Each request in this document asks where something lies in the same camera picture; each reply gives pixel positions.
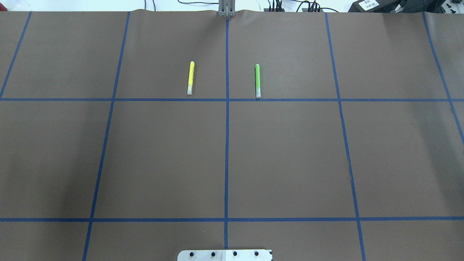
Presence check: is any green highlighter pen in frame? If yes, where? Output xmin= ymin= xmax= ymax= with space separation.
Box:
xmin=254 ymin=64 xmax=261 ymax=99

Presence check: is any yellow highlighter pen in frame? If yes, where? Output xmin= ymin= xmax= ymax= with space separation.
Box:
xmin=187 ymin=61 xmax=195 ymax=95

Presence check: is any brown paper table cover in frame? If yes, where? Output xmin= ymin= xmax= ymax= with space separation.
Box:
xmin=1 ymin=10 xmax=463 ymax=261

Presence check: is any small black usb hub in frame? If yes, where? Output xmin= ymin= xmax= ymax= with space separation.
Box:
xmin=265 ymin=0 xmax=285 ymax=13

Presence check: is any black adapter box with label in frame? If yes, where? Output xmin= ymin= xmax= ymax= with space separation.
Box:
xmin=348 ymin=0 xmax=414 ymax=13

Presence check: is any aluminium frame post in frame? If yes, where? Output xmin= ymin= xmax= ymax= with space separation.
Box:
xmin=218 ymin=0 xmax=236 ymax=18

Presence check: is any white camera pillar with base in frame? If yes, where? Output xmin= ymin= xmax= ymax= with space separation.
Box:
xmin=177 ymin=249 xmax=273 ymax=261

